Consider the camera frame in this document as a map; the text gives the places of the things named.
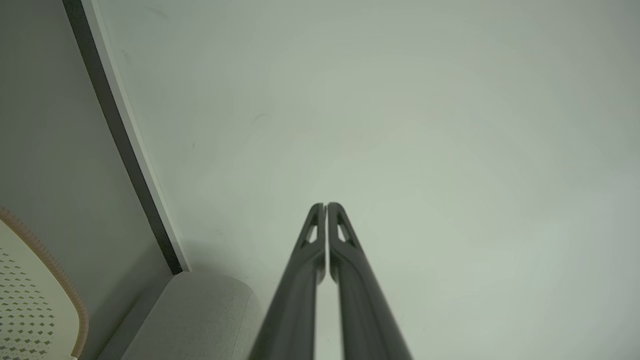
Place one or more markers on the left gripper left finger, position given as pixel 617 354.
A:
pixel 295 300

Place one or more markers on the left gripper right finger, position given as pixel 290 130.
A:
pixel 362 300

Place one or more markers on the grey fabric sofa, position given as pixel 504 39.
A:
pixel 195 320

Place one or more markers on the white and black baseboard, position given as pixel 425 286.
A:
pixel 125 135

